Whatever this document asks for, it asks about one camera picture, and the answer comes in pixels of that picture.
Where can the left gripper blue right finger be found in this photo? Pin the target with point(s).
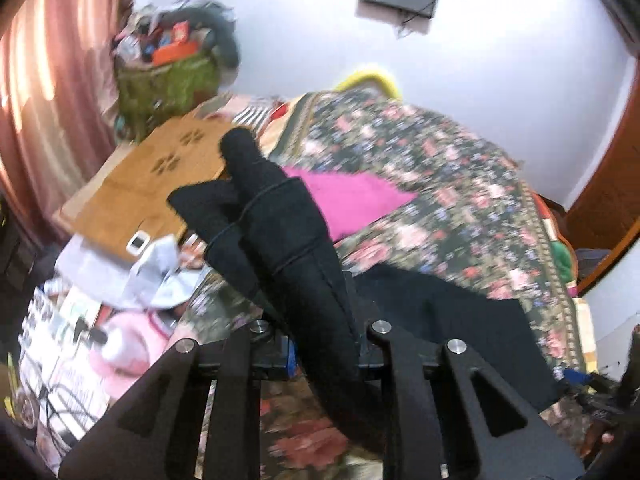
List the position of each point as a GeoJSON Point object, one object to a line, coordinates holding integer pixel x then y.
{"type": "Point", "coordinates": [465, 382]}

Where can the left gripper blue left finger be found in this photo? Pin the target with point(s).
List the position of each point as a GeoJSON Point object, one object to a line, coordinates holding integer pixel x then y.
{"type": "Point", "coordinates": [193, 414]}

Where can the black pants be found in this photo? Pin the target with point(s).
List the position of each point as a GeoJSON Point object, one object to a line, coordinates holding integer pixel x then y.
{"type": "Point", "coordinates": [266, 237]}

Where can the green plush toy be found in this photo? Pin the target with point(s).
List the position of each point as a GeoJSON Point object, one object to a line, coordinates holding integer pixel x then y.
{"type": "Point", "coordinates": [563, 260]}

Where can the wooden wardrobe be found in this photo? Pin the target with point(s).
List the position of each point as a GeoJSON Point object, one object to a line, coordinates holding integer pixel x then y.
{"type": "Point", "coordinates": [606, 214]}

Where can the small white device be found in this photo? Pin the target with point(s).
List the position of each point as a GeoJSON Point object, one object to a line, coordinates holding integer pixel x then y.
{"type": "Point", "coordinates": [137, 243]}

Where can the floral green bedspread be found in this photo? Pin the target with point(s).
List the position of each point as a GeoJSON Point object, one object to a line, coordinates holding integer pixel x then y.
{"type": "Point", "coordinates": [473, 222]}

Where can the bamboo lap desk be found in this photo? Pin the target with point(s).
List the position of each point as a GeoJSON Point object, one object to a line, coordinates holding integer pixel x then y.
{"type": "Point", "coordinates": [133, 197]}

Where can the pink folded cloth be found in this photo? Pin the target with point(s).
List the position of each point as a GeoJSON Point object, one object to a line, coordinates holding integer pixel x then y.
{"type": "Point", "coordinates": [350, 202]}

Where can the striped cloth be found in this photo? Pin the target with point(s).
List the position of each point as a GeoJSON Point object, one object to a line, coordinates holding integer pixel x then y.
{"type": "Point", "coordinates": [254, 117]}

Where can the green fabric storage bin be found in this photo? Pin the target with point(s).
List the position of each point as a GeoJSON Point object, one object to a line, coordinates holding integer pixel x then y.
{"type": "Point", "coordinates": [148, 96]}

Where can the pink striped curtain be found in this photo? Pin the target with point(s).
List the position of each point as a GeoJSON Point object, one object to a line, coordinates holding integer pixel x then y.
{"type": "Point", "coordinates": [58, 103]}

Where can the orange box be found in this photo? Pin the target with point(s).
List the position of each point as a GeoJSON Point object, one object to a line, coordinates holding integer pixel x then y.
{"type": "Point", "coordinates": [174, 52]}

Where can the yellow foam headboard arch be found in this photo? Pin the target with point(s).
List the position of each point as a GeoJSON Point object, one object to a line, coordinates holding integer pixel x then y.
{"type": "Point", "coordinates": [372, 81]}

